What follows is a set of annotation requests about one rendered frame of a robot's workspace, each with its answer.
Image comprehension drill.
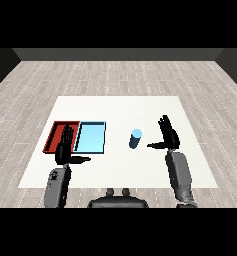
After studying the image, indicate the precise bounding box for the light blue shallow open box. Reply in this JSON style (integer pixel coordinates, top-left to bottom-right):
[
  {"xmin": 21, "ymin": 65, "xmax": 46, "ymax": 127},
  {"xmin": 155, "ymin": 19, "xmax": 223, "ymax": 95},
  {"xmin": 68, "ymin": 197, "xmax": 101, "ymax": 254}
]
[{"xmin": 72, "ymin": 120, "xmax": 107, "ymax": 155}]

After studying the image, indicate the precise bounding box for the small blue can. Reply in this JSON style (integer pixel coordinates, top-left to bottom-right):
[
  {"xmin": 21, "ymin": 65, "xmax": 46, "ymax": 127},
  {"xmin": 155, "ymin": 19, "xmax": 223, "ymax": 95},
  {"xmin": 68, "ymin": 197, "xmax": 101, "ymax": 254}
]
[{"xmin": 128, "ymin": 128, "xmax": 143, "ymax": 150}]

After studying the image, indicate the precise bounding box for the red shallow open box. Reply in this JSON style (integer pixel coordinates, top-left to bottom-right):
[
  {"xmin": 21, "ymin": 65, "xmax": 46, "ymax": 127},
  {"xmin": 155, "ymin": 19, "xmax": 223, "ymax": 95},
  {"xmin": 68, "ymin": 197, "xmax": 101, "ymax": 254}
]
[{"xmin": 42, "ymin": 120, "xmax": 81, "ymax": 155}]

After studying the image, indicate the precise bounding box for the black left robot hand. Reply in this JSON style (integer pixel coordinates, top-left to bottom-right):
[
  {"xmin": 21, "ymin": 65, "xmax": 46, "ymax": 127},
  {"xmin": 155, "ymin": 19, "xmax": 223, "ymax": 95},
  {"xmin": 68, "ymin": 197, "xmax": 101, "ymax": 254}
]
[{"xmin": 54, "ymin": 124, "xmax": 92, "ymax": 166}]

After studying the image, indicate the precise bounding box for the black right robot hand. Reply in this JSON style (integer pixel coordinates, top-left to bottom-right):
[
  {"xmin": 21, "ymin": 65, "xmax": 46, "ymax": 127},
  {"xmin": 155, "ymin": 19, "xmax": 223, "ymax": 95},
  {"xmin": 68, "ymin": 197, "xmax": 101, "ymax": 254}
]
[{"xmin": 146, "ymin": 114, "xmax": 181, "ymax": 150}]

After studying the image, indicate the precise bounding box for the dark grey robot body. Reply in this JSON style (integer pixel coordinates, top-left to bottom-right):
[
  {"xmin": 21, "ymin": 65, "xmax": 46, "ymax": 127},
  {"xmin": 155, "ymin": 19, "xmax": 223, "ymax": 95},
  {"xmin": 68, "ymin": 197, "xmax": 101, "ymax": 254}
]
[{"xmin": 87, "ymin": 188, "xmax": 150, "ymax": 209}]

